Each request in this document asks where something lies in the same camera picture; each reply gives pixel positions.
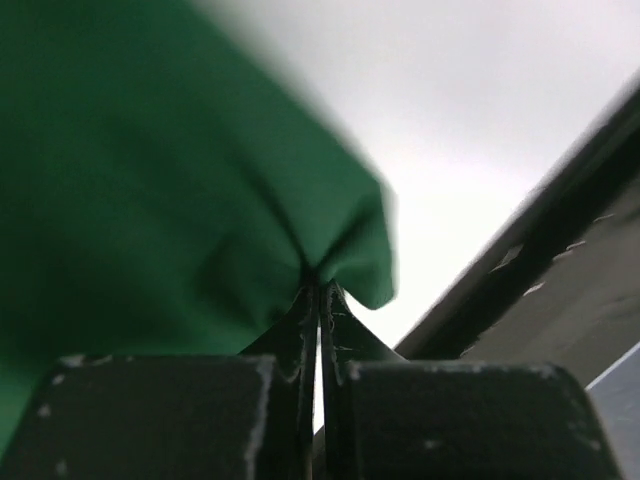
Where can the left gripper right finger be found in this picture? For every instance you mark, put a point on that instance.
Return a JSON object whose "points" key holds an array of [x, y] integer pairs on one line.
{"points": [[390, 418]]}

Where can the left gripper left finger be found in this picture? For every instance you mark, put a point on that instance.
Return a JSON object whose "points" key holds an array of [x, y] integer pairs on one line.
{"points": [[248, 416]]}

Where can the green t shirt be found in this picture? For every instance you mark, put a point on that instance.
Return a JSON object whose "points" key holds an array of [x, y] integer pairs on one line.
{"points": [[160, 194]]}

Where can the right aluminium corner post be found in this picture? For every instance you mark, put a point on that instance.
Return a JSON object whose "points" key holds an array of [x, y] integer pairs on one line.
{"points": [[563, 208]]}

